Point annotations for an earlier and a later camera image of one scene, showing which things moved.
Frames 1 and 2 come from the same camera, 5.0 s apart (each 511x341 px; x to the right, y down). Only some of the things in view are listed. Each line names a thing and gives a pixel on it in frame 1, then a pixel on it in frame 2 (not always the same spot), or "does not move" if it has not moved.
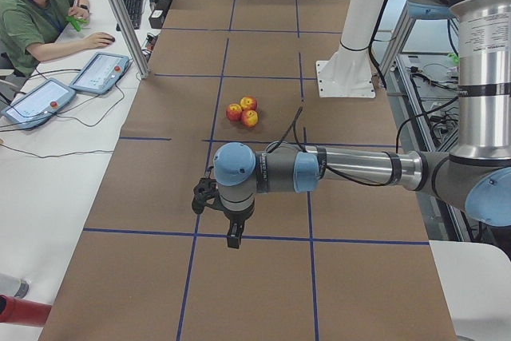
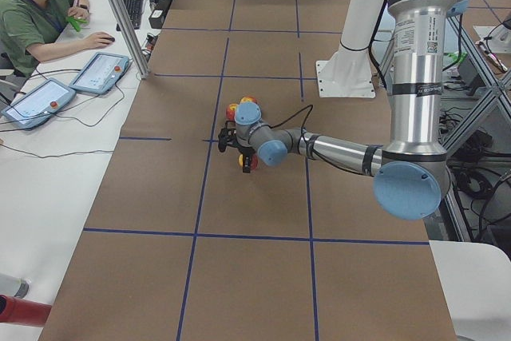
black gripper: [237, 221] → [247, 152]
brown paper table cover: [238, 61] does not move
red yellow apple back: [248, 103] does not move
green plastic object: [75, 21] does not move
